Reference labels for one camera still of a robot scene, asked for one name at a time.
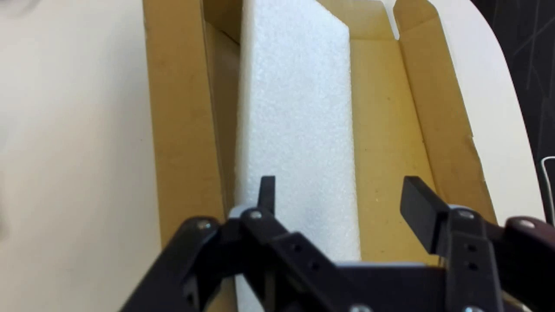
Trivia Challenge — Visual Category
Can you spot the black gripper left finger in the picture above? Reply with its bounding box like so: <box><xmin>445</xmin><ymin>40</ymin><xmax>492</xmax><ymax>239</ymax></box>
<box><xmin>119</xmin><ymin>175</ymin><xmax>343</xmax><ymax>312</ymax></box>

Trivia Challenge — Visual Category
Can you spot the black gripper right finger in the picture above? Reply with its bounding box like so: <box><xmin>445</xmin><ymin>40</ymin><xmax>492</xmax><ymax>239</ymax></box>
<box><xmin>398</xmin><ymin>175</ymin><xmax>555</xmax><ymax>312</ymax></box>

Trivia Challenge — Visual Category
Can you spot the white foam paper sheet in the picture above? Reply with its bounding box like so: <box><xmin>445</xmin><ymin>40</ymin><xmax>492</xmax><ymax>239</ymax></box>
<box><xmin>232</xmin><ymin>0</ymin><xmax>362</xmax><ymax>312</ymax></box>

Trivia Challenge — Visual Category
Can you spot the brown cardboard box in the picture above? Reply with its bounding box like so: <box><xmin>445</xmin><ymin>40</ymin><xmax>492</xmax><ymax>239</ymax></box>
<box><xmin>142</xmin><ymin>0</ymin><xmax>499</xmax><ymax>312</ymax></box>

